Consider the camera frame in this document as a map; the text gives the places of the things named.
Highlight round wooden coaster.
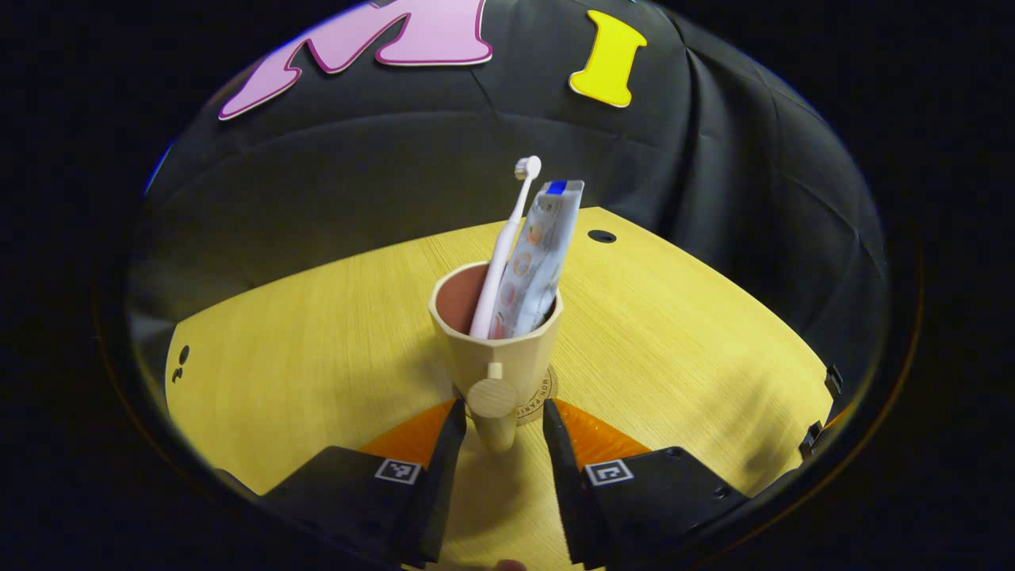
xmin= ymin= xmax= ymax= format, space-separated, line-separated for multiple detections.
xmin=452 ymin=365 xmax=561 ymax=427

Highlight wooden desktop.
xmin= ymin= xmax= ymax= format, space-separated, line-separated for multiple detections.
xmin=165 ymin=206 xmax=833 ymax=571

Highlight beige cup with wooden handle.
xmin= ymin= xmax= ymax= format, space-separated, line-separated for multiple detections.
xmin=428 ymin=262 xmax=565 ymax=454

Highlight white toothpaste tube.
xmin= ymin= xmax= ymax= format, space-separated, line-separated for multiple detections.
xmin=496 ymin=179 xmax=586 ymax=339

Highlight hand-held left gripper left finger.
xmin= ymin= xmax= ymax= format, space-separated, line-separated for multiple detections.
xmin=258 ymin=399 xmax=469 ymax=569

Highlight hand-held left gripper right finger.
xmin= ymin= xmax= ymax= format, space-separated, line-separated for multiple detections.
xmin=542 ymin=399 xmax=751 ymax=570

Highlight black backdrop cloth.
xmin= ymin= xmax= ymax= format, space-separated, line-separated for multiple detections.
xmin=127 ymin=0 xmax=889 ymax=413

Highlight pale pink toothbrush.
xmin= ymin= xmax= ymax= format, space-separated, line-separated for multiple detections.
xmin=469 ymin=155 xmax=543 ymax=339

